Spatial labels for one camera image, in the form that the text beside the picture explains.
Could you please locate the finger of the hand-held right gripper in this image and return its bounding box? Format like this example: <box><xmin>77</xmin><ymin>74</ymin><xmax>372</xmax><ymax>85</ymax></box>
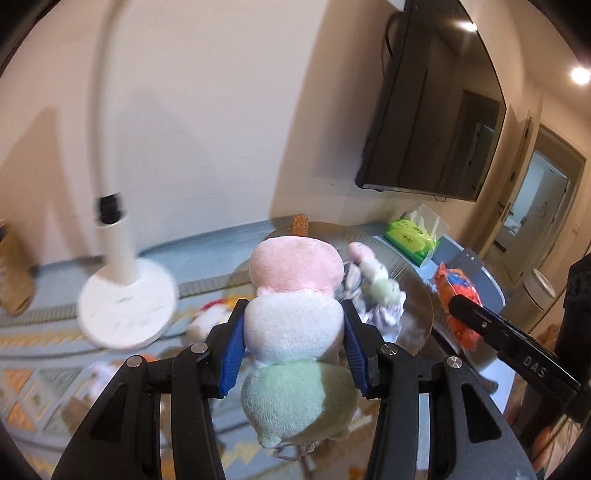
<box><xmin>449</xmin><ymin>294</ymin><xmax>523</xmax><ymax>354</ymax></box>

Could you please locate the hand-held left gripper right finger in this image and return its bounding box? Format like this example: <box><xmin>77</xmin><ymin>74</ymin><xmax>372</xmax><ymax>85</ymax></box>
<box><xmin>341</xmin><ymin>300</ymin><xmax>539</xmax><ymax>480</ymax></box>

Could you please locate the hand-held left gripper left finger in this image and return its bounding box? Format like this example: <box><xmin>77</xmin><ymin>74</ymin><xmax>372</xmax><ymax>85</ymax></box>
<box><xmin>51</xmin><ymin>299</ymin><xmax>247</xmax><ymax>480</ymax></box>

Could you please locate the orange snack packet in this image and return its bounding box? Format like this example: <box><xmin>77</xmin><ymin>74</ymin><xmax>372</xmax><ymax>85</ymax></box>
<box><xmin>434</xmin><ymin>262</ymin><xmax>484</xmax><ymax>352</ymax></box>

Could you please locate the large paper ball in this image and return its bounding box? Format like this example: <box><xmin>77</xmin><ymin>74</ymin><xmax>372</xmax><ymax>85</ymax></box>
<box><xmin>342</xmin><ymin>263</ymin><xmax>408</xmax><ymax>334</ymax></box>

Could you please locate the gold ribbed bowl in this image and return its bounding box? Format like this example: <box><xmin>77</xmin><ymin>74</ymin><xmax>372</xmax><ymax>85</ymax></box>
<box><xmin>231</xmin><ymin>222</ymin><xmax>435</xmax><ymax>357</ymax></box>

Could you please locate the three-colour dango plush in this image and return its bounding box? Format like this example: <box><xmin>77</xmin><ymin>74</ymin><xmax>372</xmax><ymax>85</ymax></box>
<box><xmin>240</xmin><ymin>213</ymin><xmax>363</xmax><ymax>451</ymax></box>

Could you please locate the person's right hand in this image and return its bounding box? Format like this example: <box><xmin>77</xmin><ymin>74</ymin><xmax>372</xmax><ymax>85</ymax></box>
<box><xmin>537</xmin><ymin>421</ymin><xmax>572</xmax><ymax>463</ymax></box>

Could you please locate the white and red plush toy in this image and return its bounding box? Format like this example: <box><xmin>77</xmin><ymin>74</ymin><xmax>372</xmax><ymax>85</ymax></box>
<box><xmin>187</xmin><ymin>298</ymin><xmax>232</xmax><ymax>344</ymax></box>

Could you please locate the white waste bin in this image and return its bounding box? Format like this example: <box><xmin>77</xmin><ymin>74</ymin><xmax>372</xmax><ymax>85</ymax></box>
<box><xmin>523</xmin><ymin>268</ymin><xmax>557</xmax><ymax>306</ymax></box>

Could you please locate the green plush toy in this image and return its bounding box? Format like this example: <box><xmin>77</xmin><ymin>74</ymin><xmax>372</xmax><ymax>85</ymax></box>
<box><xmin>347</xmin><ymin>241</ymin><xmax>402</xmax><ymax>315</ymax></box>

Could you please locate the green tissue pack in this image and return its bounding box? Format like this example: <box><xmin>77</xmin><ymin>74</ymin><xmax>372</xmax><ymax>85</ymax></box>
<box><xmin>384</xmin><ymin>207</ymin><xmax>450</xmax><ymax>267</ymax></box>

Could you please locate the white desk lamp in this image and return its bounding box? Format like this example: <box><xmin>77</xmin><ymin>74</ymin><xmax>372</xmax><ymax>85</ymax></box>
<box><xmin>76</xmin><ymin>0</ymin><xmax>179</xmax><ymax>350</ymax></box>

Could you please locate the patterned woven mat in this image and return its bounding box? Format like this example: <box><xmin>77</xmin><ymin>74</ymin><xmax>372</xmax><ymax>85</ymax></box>
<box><xmin>0</xmin><ymin>217</ymin><xmax>386</xmax><ymax>480</ymax></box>

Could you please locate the bamboo pen holder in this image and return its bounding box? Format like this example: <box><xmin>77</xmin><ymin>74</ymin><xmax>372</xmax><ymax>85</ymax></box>
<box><xmin>0</xmin><ymin>222</ymin><xmax>36</xmax><ymax>317</ymax></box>

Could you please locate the wooden door frame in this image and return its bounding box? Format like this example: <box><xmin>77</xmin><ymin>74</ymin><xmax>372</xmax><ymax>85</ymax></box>
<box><xmin>489</xmin><ymin>119</ymin><xmax>588</xmax><ymax>298</ymax></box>

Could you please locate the black wall television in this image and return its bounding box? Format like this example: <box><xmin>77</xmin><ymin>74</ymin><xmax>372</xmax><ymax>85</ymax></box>
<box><xmin>355</xmin><ymin>0</ymin><xmax>508</xmax><ymax>202</ymax></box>

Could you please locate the black television cable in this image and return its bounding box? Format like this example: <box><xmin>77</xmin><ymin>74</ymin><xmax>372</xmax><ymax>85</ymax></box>
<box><xmin>382</xmin><ymin>9</ymin><xmax>403</xmax><ymax>62</ymax></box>

